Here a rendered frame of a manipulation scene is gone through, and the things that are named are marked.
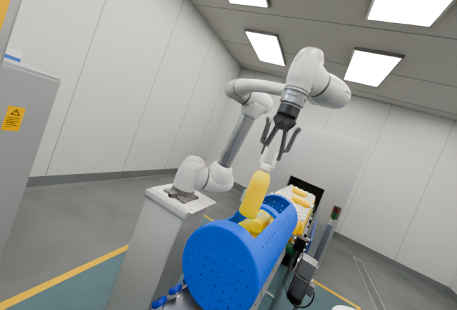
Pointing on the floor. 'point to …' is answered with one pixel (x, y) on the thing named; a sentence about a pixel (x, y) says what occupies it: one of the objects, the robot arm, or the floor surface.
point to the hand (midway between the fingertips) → (269, 158)
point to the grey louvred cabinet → (20, 132)
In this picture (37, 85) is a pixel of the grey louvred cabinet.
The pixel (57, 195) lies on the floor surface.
